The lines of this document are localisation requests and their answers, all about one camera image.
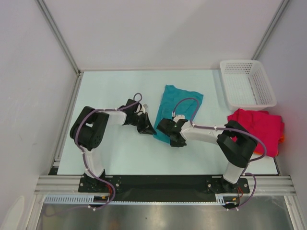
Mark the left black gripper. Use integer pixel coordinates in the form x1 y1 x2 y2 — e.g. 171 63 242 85
131 112 156 135

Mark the teal t shirt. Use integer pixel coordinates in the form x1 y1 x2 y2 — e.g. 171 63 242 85
153 85 203 144

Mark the white plastic perforated basket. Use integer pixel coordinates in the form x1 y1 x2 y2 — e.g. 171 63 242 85
220 59 277 111

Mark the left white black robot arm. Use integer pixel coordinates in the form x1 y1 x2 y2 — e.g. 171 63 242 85
70 98 156 193

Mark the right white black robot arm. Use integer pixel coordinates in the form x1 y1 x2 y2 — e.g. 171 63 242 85
157 115 260 193

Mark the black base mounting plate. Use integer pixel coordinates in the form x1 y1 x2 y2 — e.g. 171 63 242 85
78 175 250 201

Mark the folded red t shirt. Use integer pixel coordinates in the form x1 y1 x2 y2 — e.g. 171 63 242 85
227 109 284 146

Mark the folded orange t shirt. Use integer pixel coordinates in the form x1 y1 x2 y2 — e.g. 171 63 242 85
254 135 285 157

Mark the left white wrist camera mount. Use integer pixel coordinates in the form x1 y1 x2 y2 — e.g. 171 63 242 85
136 103 148 115

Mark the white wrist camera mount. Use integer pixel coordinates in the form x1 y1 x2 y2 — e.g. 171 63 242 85
172 113 188 125
136 103 148 115

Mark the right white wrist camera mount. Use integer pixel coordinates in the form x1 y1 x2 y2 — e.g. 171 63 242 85
172 113 188 125

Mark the white slotted cable duct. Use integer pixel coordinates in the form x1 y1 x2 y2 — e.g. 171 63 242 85
45 194 239 206

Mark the aluminium frame rail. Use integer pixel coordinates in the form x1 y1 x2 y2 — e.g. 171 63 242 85
34 175 296 196

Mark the left aluminium corner post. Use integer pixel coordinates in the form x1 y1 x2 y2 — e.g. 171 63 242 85
35 0 81 76

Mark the aluminium corner post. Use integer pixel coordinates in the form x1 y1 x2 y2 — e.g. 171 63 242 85
35 0 81 76
251 0 292 60

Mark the right aluminium corner post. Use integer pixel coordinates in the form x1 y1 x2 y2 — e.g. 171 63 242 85
251 0 292 60

